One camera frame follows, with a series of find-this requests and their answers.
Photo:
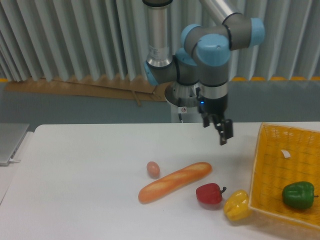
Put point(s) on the grey laptop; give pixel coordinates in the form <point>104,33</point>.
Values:
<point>11,137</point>

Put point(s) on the white paper tag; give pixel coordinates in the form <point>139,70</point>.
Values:
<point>286,154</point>

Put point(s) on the brown egg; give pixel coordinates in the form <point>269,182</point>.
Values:
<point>153,169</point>

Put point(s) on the yellow woven basket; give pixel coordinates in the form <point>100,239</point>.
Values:
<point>272,172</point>

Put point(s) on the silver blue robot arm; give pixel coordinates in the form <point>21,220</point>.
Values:
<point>198,71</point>

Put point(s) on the yellow bell pepper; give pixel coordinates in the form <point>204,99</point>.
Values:
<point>236,207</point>

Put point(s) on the flattened brown cardboard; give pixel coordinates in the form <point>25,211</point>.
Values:
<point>137,90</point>

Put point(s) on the red bell pepper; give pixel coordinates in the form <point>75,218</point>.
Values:
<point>210,194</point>

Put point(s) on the toy baguette bread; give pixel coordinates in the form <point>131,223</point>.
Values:
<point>174,181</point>

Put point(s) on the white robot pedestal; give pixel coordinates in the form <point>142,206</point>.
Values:
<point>187,115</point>

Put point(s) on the white cable plug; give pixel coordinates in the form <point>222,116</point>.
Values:
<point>12,161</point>

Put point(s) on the green bell pepper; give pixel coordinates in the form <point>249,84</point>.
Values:
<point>299,195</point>

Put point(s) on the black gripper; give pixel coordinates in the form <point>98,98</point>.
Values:
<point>218,106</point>

